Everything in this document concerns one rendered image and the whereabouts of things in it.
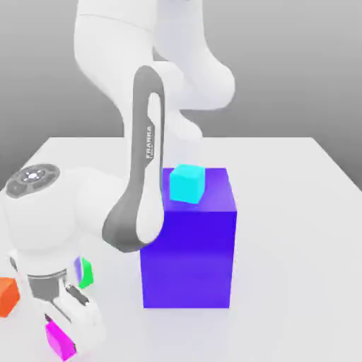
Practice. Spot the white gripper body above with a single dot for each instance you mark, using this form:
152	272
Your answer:
84	325

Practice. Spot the small magenta cube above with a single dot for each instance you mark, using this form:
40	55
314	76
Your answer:
58	340

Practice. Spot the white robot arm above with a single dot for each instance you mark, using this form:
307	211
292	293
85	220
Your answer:
113	56

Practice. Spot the small green cube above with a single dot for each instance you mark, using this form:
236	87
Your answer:
87	273

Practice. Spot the small orange cube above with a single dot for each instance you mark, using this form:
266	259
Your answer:
8	297

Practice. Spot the small cyan cube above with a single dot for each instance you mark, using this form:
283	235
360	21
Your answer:
186	183

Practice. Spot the large blue box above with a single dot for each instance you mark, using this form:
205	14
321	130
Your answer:
189	254

